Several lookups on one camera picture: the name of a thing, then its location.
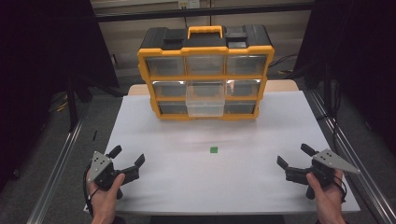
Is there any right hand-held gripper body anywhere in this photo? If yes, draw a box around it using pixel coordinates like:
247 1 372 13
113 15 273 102
297 148 362 189

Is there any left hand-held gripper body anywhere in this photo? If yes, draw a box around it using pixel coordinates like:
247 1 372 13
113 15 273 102
88 151 131 190

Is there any clear plastic drawer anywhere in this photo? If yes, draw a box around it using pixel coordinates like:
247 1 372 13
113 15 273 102
185 79 226 118

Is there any person's left hand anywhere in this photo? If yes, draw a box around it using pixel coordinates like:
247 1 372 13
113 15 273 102
86 170 126 217

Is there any person's right hand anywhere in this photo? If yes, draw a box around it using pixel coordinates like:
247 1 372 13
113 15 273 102
305 171 345 217

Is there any white table board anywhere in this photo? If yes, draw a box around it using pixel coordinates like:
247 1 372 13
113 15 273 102
83 90 361 217

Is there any black metal stand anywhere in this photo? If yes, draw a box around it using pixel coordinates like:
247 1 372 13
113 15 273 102
65 74 79 133

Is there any set of clear cabinet drawers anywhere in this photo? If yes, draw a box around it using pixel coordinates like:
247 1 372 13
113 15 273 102
145 55 268 115

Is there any black curtain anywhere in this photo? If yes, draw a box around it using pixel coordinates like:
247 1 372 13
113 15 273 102
293 0 396 155
0 0 120 190

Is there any yellow black organizer cabinet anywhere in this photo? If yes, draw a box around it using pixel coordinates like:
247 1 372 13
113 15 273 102
136 25 276 121

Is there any black horizontal bar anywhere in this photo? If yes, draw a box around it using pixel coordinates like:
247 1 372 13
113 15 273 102
93 2 315 23

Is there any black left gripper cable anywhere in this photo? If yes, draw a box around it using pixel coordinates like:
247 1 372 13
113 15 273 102
82 166 95 217

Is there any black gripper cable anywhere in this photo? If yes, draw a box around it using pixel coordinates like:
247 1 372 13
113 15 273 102
332 175 348 203
82 166 95 217

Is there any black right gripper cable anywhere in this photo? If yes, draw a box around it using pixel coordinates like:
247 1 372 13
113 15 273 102
332 175 348 203

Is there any metal floor rail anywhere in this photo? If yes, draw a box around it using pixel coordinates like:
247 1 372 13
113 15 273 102
306 89 396 224
33 119 84 224

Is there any yellow floor cable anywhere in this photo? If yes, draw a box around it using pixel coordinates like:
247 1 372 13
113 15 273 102
49 94 69 114

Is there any black floor cable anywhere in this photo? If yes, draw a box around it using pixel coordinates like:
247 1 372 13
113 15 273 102
268 53 300 70

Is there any white wall socket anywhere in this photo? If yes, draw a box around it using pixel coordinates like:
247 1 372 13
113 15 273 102
177 0 201 10

